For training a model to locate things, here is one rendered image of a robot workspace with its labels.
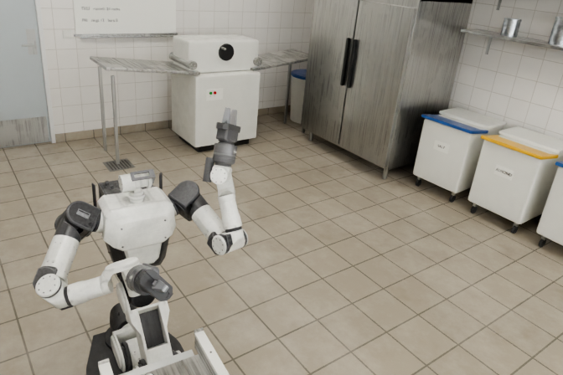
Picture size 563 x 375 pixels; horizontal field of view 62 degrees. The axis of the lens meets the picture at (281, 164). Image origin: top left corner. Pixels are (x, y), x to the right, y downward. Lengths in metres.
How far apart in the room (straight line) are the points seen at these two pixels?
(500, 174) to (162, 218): 3.24
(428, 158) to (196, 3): 3.16
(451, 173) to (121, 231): 3.50
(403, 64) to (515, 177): 1.40
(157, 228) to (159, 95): 4.08
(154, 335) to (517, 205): 3.26
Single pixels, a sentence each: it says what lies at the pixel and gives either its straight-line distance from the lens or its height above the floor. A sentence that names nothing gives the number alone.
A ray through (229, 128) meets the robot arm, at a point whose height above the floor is 1.41.
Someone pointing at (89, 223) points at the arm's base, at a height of 1.08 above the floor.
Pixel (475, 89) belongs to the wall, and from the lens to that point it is 5.24.
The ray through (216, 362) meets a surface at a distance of 1.51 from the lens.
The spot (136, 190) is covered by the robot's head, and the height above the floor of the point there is 1.17.
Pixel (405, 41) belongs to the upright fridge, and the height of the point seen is 1.44.
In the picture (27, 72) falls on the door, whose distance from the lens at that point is 5.43.
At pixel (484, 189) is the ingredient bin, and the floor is 0.30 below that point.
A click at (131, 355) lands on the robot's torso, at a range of 2.35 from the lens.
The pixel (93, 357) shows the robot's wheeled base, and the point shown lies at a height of 0.17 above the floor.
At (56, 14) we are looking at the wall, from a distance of 5.36.
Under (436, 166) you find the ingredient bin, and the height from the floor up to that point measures 0.31.
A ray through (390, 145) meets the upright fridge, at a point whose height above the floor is 0.42.
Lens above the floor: 2.00
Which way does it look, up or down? 23 degrees down
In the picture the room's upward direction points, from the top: 5 degrees clockwise
